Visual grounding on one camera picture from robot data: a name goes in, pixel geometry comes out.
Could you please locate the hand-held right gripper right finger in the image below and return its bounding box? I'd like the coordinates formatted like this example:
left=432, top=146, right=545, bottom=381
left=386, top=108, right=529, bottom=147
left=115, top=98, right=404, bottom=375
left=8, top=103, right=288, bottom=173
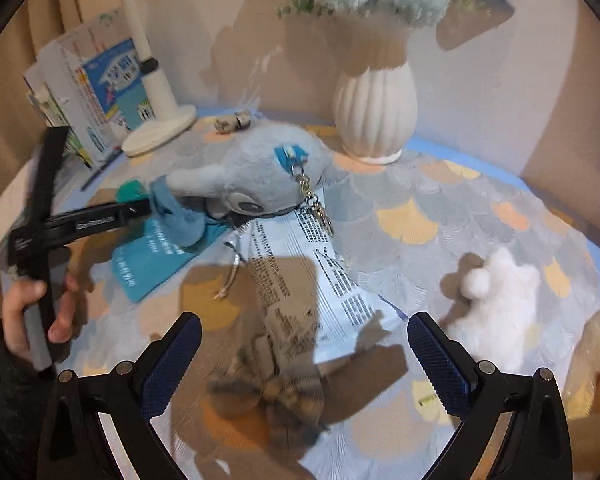
left=406, top=311, right=573, bottom=480

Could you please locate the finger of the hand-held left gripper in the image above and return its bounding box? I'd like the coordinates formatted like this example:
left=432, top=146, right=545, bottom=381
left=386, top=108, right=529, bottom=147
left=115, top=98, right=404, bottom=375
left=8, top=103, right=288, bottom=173
left=114, top=198, right=154, bottom=224

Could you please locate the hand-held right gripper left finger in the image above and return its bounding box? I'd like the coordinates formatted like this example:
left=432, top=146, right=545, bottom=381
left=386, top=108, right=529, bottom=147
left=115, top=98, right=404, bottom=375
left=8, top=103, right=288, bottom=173
left=37, top=311, right=203, bottom=480

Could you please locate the white fluffy plush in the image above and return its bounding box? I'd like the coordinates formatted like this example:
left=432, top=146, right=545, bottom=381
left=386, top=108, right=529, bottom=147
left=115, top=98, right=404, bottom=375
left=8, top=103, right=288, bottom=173
left=445, top=246, right=541, bottom=373

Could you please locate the printed plaid packet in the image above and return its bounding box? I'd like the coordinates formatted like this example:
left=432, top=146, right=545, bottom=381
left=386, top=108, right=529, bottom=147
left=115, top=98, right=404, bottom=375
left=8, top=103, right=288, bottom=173
left=207, top=205, right=411, bottom=443

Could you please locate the grey plush toy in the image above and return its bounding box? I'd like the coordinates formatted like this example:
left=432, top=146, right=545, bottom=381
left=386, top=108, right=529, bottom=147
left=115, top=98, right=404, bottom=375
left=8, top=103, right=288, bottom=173
left=165, top=122, right=338, bottom=238

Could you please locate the person's left forearm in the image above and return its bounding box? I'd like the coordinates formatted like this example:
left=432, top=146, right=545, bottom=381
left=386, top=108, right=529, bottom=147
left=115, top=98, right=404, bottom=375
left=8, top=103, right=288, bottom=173
left=0, top=320, right=61, bottom=480

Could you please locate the person's left hand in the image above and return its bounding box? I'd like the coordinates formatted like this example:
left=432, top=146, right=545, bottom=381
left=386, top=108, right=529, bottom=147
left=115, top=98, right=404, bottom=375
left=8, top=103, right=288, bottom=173
left=0, top=272, right=81, bottom=361

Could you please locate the green teal packet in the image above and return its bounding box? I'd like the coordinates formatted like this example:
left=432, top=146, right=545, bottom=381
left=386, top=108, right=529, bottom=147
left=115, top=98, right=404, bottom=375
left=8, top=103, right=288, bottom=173
left=116, top=181, right=153, bottom=204

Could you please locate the thin dark pen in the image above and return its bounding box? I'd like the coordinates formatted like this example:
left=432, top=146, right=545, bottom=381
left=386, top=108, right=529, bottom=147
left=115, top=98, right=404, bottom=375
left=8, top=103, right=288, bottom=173
left=80, top=147, right=126, bottom=192

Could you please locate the blue printed packet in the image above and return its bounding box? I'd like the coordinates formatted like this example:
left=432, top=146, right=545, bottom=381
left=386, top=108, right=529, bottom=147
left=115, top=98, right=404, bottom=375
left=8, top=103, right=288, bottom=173
left=111, top=222, right=231, bottom=303

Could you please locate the white desk lamp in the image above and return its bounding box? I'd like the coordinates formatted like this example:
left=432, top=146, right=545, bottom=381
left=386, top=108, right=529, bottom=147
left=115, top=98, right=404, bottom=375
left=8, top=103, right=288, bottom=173
left=121, top=0, right=198, bottom=157

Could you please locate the blue cover workbook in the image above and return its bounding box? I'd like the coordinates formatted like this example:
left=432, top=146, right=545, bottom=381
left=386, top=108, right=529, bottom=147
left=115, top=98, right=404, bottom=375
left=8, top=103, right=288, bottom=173
left=40, top=17, right=153, bottom=166

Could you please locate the small metal charm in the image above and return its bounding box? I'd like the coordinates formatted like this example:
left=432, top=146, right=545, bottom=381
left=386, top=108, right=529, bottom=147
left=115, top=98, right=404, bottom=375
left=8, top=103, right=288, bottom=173
left=214, top=112, right=253, bottom=133

